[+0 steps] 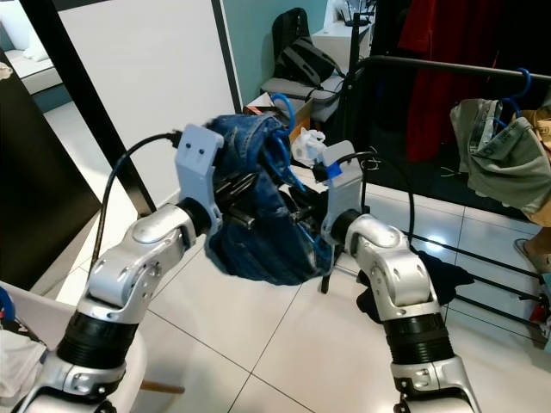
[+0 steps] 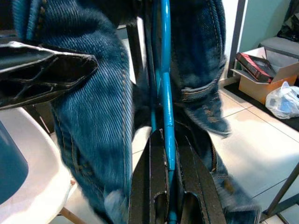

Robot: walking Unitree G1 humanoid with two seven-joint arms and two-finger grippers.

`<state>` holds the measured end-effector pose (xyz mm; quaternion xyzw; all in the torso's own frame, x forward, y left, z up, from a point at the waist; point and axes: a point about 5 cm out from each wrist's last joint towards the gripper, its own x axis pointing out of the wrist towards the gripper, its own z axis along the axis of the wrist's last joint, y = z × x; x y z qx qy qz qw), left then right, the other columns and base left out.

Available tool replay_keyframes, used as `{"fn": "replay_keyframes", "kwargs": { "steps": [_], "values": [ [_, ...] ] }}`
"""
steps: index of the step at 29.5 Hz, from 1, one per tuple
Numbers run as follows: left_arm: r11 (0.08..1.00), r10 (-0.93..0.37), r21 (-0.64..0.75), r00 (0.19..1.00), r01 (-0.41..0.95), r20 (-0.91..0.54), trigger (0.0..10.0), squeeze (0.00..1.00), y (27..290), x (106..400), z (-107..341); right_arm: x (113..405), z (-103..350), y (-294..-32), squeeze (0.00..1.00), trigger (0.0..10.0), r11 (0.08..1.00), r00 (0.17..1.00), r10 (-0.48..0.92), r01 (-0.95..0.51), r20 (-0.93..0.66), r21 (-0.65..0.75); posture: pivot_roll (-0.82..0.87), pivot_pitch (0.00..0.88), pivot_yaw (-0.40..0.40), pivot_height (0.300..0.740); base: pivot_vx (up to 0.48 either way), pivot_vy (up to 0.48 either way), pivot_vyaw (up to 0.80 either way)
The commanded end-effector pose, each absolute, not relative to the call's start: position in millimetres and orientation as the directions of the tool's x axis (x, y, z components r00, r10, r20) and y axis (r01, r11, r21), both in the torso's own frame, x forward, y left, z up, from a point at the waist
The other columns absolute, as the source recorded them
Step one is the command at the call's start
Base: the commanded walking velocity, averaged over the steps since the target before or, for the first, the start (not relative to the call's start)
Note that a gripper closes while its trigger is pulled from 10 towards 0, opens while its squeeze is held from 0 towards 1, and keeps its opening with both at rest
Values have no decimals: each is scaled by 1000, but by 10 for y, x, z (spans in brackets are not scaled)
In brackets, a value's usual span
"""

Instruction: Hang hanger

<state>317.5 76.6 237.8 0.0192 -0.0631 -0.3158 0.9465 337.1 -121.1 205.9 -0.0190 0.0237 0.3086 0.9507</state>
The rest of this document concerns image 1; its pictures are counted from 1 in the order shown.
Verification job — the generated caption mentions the blue denim jeans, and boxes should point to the blue denim jeans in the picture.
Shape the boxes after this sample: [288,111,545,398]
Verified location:
[203,112,337,287]

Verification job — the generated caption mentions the blue plastic hanger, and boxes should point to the blue plastic hanger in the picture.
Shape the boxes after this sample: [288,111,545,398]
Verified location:
[501,68,534,122]
[265,91,337,259]

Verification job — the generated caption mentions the white plastic bag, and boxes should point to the white plastic bag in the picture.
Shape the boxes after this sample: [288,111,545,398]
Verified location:
[290,129,330,170]

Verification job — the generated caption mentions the brown cardboard box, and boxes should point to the brown cardboard box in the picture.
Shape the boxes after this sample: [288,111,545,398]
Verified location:
[294,96,319,133]

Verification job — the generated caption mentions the grey chair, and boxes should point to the grey chair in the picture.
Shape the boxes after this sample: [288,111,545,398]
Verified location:
[261,73,348,102]

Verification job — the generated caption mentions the black hanging coat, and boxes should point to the black hanging coat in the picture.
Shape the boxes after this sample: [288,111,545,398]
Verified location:
[353,0,410,173]

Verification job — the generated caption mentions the crumpled navy garment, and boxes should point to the crumpled navy garment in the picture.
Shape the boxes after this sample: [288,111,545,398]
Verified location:
[356,250,476,324]

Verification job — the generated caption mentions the white desk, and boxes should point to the white desk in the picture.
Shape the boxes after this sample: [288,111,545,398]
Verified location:
[310,22,356,77]

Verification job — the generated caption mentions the black backpack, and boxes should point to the black backpack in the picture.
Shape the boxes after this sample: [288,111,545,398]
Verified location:
[271,7,311,61]

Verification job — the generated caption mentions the black door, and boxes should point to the black door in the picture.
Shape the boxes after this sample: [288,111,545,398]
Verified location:
[0,62,89,295]

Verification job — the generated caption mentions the black metal clothes rack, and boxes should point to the black metal clothes rack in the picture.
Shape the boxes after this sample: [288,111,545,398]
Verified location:
[319,53,551,335]

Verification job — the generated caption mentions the red hanging garment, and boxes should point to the red hanging garment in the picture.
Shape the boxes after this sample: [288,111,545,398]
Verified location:
[405,0,498,140]

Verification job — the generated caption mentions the grey slipper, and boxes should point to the grey slipper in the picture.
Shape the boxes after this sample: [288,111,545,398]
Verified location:
[514,237,551,278]

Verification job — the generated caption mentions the tan hanging garment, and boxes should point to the tan hanging garment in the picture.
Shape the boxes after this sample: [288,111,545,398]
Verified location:
[525,103,551,228]

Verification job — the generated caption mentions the blue plastic basket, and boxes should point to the blue plastic basket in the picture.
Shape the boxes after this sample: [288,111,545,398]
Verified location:
[0,287,15,328]

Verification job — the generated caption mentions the white bed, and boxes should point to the white bed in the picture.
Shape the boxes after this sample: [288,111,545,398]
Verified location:
[0,0,53,111]

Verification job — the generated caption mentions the white garment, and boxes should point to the white garment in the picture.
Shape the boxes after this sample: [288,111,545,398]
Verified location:
[0,331,50,407]

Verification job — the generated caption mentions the black hanging garment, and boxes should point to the black hanging garment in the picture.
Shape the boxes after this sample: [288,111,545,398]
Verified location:
[495,0,551,96]

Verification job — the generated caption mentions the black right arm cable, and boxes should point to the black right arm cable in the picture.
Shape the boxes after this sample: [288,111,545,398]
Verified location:
[344,149,416,242]

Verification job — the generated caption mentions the black wall trim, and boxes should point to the black wall trim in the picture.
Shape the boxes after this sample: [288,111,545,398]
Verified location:
[210,0,244,114]

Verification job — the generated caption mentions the black door frame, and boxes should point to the black door frame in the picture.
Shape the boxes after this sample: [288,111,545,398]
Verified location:
[20,0,158,218]

